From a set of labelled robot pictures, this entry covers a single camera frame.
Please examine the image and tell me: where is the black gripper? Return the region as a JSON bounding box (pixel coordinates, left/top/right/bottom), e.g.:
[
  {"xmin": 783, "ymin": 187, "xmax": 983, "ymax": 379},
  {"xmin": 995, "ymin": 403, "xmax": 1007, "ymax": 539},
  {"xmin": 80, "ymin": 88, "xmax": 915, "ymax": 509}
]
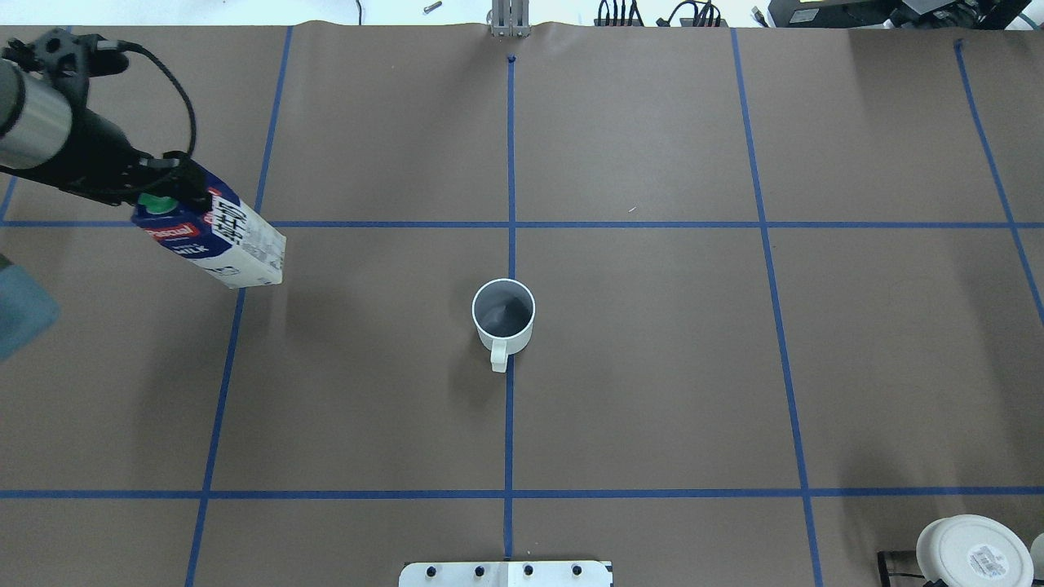
[{"xmin": 1, "ymin": 29, "xmax": 213, "ymax": 214}]

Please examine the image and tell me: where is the blue white milk carton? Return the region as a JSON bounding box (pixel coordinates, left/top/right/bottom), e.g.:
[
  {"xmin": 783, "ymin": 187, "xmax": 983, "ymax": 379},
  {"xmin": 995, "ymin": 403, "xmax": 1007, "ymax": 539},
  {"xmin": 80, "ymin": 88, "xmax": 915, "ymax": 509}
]
[{"xmin": 131, "ymin": 171, "xmax": 286, "ymax": 289}]

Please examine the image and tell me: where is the white ribbed mug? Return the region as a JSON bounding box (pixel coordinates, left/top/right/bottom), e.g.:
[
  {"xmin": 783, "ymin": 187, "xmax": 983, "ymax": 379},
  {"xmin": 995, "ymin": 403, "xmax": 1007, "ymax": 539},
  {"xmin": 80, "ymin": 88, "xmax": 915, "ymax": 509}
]
[{"xmin": 470, "ymin": 278, "xmax": 537, "ymax": 373}]

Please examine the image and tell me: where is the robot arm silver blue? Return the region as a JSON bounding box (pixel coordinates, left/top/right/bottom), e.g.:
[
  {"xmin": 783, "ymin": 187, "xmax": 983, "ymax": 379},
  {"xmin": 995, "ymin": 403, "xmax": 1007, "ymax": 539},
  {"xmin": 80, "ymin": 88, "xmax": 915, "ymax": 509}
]
[{"xmin": 1, "ymin": 29, "xmax": 232, "ymax": 217}]

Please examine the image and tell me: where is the white cup on rack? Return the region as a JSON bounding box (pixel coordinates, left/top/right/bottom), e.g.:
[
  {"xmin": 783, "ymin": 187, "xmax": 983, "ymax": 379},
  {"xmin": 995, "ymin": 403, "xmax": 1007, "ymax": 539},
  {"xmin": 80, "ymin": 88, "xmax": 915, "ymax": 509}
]
[
  {"xmin": 916, "ymin": 515, "xmax": 1034, "ymax": 586},
  {"xmin": 1029, "ymin": 532, "xmax": 1044, "ymax": 586}
]

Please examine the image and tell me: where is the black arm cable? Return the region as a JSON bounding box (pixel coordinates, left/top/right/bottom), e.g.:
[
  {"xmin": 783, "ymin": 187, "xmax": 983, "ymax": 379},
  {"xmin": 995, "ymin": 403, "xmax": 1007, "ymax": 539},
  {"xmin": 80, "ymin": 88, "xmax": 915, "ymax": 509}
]
[{"xmin": 98, "ymin": 41, "xmax": 198, "ymax": 164}]

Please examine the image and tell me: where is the aluminium frame post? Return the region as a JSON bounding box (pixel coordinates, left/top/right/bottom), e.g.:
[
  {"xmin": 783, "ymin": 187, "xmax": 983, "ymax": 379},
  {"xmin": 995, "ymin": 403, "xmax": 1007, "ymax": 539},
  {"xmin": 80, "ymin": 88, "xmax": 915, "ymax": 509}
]
[{"xmin": 487, "ymin": 0, "xmax": 532, "ymax": 38}]

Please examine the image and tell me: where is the black wire cup rack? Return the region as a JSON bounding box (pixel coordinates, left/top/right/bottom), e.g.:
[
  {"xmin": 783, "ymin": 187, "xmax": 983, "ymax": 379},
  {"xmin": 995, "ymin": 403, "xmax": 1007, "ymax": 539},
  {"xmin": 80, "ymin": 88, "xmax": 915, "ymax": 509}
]
[{"xmin": 876, "ymin": 549, "xmax": 936, "ymax": 586}]

